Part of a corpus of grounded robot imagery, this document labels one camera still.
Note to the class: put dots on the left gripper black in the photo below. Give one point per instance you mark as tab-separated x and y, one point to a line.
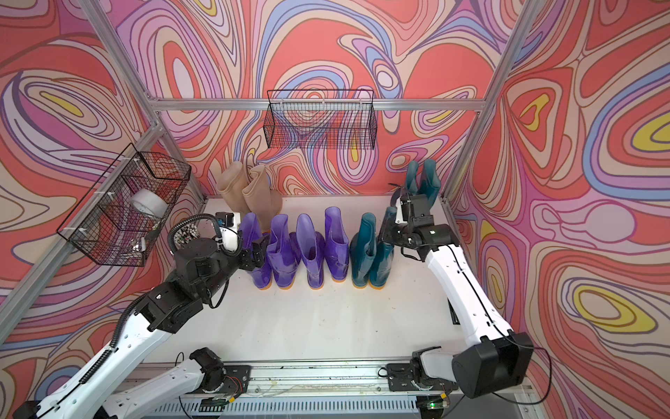
258	257

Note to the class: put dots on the teal rain boot back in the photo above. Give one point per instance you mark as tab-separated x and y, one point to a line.
363	250

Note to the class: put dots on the metal pen holder cup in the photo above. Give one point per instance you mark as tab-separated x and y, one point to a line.
185	234

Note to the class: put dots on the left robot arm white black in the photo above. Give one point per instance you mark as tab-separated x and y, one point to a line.
208	250

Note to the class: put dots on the purple rain boot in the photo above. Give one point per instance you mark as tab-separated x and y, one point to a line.
310	246
250	228
280	253
337	244

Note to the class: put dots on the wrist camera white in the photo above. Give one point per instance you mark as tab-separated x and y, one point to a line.
413	210
229	223

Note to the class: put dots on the black wire basket left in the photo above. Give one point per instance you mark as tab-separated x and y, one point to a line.
106	228

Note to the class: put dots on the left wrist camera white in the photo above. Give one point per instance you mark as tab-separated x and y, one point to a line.
229	223

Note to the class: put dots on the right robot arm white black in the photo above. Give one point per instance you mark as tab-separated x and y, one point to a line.
495	356

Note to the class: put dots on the beige rain boot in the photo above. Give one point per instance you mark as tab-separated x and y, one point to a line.
230	186
261	198

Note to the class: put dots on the purple rain boot front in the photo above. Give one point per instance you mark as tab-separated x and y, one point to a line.
310	246

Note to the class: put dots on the black wire basket back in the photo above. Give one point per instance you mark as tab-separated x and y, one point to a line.
329	118

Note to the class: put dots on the purple rain boot back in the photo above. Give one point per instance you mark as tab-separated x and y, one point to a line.
337	244

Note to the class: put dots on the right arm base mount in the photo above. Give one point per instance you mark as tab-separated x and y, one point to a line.
409	376

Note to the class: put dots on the white tape roll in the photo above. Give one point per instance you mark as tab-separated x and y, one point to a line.
148	203

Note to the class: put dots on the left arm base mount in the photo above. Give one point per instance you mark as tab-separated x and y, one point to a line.
230	380

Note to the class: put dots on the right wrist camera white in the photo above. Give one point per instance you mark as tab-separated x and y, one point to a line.
413	210

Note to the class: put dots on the black wire basket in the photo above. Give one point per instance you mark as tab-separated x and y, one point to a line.
106	228
329	118

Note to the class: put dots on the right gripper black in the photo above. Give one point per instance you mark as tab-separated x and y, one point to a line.
386	234

